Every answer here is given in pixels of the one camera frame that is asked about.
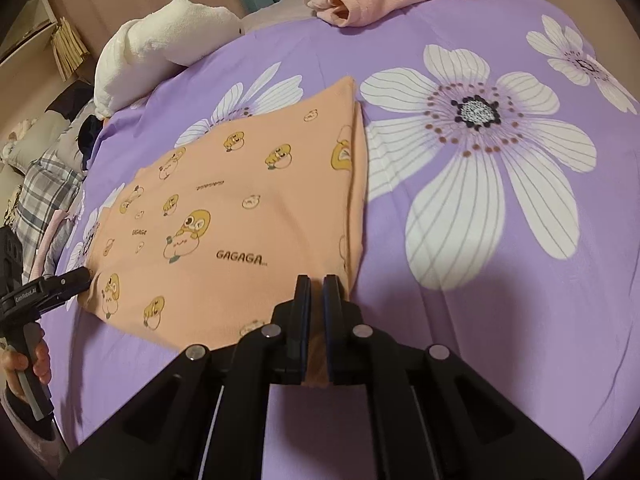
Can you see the person's left hand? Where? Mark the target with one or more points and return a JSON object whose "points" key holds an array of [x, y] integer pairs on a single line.
{"points": [[41, 362]]}

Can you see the row of thin books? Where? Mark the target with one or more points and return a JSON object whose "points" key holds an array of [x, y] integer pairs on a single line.
{"points": [[70, 47]]}

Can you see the grey garment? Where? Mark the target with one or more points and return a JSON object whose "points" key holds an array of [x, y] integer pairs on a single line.
{"points": [[70, 245]]}

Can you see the white plush blanket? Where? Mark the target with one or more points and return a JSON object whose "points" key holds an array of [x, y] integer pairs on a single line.
{"points": [[150, 40]]}

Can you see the orange cartoon print pants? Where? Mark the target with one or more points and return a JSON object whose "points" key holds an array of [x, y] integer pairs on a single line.
{"points": [[225, 200]]}

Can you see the beige grey pillow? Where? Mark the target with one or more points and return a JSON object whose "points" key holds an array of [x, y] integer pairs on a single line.
{"points": [[50, 130]]}

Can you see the white bookshelf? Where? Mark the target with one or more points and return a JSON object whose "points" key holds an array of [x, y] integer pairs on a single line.
{"points": [[25, 35]]}

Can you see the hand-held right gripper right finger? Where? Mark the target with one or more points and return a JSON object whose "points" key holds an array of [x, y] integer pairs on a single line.
{"points": [[331, 310]]}

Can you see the navy garment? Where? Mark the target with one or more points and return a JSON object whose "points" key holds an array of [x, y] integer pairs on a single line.
{"points": [[90, 140]]}

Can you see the dark cloth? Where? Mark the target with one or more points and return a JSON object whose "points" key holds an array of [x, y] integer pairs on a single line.
{"points": [[70, 97]]}

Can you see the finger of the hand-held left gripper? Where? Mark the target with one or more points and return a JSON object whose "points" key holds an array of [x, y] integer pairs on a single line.
{"points": [[67, 282]]}

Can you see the person's left forearm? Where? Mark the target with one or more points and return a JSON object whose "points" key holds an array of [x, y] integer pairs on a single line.
{"points": [[20, 430]]}

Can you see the plaid pillow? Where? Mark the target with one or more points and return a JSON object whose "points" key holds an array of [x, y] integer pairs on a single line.
{"points": [[45, 185]]}

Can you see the purple floral blanket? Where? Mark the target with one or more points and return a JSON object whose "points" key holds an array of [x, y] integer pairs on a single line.
{"points": [[500, 310]]}

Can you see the pink folded top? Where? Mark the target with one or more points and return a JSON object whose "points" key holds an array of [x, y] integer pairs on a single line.
{"points": [[50, 240]]}

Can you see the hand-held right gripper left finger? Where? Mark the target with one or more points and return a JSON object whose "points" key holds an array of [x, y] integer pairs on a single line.
{"points": [[302, 310]]}

